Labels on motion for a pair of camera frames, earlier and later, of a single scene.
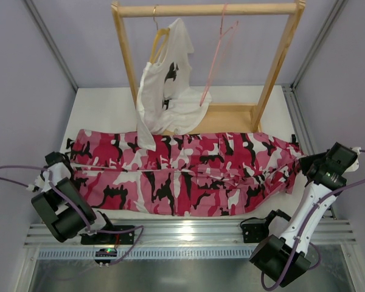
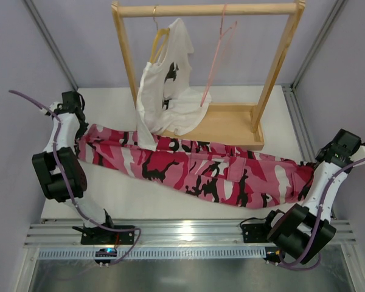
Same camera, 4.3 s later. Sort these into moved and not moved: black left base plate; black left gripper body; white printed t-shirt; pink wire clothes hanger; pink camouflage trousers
Moved: pink camouflage trousers; black left gripper body
Not moved: pink wire clothes hanger; black left base plate; white printed t-shirt
